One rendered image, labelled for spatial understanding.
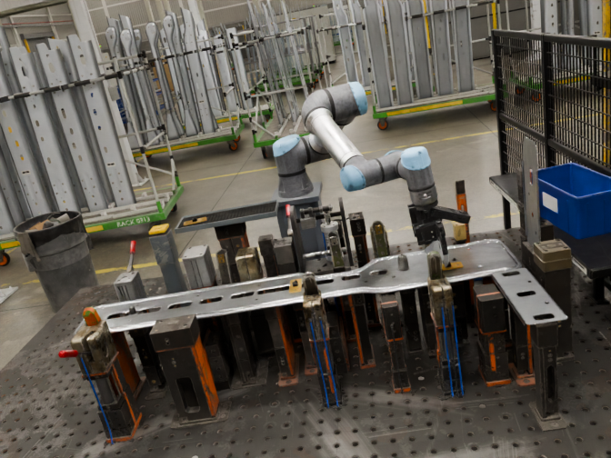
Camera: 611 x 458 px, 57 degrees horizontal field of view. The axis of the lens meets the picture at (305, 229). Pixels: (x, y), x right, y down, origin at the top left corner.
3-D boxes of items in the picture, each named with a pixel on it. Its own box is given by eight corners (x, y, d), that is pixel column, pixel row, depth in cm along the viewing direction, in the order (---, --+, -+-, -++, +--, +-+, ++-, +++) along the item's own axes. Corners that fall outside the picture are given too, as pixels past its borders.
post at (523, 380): (518, 387, 157) (513, 297, 147) (505, 364, 168) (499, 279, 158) (541, 383, 157) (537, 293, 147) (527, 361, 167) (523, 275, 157)
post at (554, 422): (543, 432, 141) (538, 333, 130) (527, 403, 151) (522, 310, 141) (569, 428, 140) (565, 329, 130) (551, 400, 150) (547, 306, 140)
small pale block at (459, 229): (464, 323, 192) (454, 226, 179) (462, 319, 195) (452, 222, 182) (475, 323, 191) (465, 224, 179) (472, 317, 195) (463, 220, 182)
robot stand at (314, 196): (293, 269, 260) (275, 188, 246) (336, 263, 257) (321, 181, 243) (287, 290, 241) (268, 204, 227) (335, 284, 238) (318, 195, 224)
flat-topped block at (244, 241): (241, 332, 216) (213, 224, 200) (244, 321, 223) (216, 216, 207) (266, 327, 215) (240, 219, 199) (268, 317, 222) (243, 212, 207)
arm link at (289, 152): (274, 171, 236) (266, 139, 231) (303, 163, 239) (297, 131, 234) (282, 175, 225) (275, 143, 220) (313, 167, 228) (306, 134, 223)
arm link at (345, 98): (295, 143, 238) (323, 82, 186) (326, 134, 241) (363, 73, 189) (304, 169, 236) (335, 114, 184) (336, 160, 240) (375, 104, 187)
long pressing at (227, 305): (65, 344, 170) (64, 340, 170) (93, 308, 191) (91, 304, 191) (525, 271, 159) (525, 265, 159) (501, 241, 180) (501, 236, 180)
